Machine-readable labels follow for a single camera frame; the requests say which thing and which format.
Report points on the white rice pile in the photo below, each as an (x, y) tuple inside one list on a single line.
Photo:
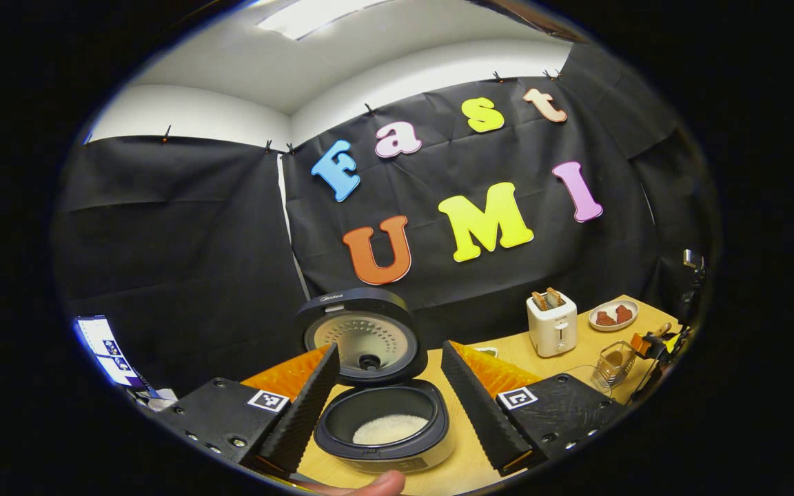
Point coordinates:
[(390, 429)]

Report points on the white round plate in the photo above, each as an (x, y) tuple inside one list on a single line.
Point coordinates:
[(611, 328)]

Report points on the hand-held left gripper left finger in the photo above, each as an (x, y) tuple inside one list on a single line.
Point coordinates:
[(304, 420)]

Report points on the brown meat piece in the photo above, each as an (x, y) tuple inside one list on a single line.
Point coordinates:
[(605, 318), (623, 313)]

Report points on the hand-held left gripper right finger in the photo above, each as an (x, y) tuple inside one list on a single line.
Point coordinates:
[(480, 413)]

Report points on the large ceiling light panel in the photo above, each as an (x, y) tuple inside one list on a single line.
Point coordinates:
[(321, 17)]

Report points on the open laptop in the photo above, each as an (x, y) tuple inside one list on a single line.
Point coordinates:
[(107, 351)]

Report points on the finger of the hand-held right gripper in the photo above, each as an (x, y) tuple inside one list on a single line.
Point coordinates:
[(642, 343)]

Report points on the dark grey rice cooker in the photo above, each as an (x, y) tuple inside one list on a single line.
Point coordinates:
[(369, 406)]

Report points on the white toaster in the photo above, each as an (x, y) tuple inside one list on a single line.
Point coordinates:
[(552, 334)]

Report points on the black backdrop cloth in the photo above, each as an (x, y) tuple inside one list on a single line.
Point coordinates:
[(197, 275)]

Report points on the toast slice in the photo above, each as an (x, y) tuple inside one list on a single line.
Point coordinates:
[(555, 297), (540, 300)]

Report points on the clear box of rice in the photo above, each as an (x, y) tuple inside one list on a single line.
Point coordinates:
[(590, 379)]

